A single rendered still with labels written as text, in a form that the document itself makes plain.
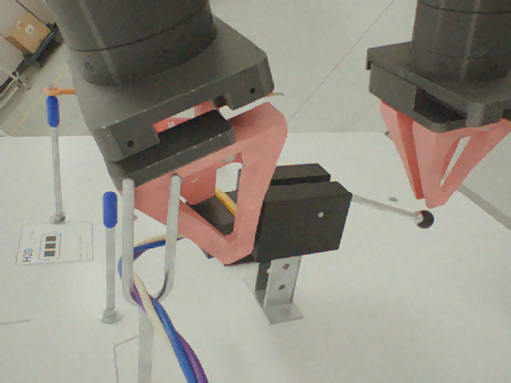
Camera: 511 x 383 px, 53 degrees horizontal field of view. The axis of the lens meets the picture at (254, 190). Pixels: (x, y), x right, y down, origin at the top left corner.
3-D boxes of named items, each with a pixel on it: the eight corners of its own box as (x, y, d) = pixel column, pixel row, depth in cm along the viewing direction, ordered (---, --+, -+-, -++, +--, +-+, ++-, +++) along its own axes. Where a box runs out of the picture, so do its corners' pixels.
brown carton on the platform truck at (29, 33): (42, 33, 721) (19, 15, 701) (52, 30, 677) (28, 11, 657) (25, 55, 714) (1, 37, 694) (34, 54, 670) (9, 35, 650)
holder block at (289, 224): (339, 250, 31) (354, 193, 29) (255, 263, 29) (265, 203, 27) (306, 214, 35) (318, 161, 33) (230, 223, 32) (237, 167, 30)
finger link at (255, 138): (186, 323, 22) (93, 148, 17) (149, 230, 28) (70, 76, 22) (321, 254, 23) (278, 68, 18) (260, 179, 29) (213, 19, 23)
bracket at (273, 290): (303, 318, 33) (318, 256, 31) (269, 326, 32) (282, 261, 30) (273, 274, 37) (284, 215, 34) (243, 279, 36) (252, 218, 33)
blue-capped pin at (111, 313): (125, 321, 31) (127, 197, 27) (99, 325, 30) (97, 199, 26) (121, 304, 32) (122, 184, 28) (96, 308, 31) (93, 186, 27)
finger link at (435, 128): (416, 237, 33) (442, 100, 28) (354, 184, 38) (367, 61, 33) (497, 211, 35) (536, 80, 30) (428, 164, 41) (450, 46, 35)
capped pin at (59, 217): (74, 221, 39) (67, 85, 34) (55, 227, 38) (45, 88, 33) (64, 212, 40) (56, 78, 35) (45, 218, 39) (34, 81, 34)
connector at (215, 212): (279, 237, 30) (282, 208, 29) (203, 260, 28) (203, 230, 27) (255, 211, 32) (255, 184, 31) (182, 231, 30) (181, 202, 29)
